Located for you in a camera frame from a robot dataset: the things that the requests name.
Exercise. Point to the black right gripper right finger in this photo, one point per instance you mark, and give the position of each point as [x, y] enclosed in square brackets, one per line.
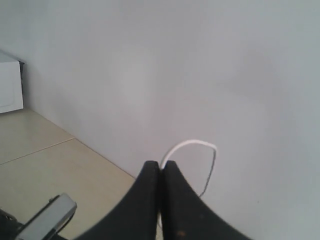
[185, 216]

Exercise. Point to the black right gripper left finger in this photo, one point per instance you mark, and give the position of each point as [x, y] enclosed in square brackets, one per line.
[135, 216]

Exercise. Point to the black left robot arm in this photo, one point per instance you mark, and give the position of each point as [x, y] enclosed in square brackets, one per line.
[9, 226]

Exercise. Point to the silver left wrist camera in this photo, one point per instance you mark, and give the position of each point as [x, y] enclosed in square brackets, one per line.
[49, 220]

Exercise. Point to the white box by wall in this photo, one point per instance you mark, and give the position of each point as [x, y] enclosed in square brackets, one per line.
[11, 83]

